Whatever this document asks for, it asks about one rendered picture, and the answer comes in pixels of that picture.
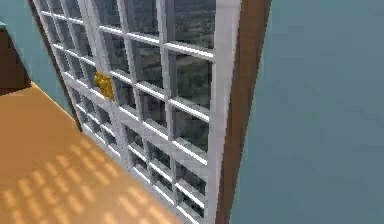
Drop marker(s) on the white glazed room door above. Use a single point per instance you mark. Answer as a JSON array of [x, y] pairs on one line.
[[173, 100]]

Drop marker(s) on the dark brown cupboard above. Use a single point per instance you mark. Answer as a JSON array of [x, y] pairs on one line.
[[11, 66]]

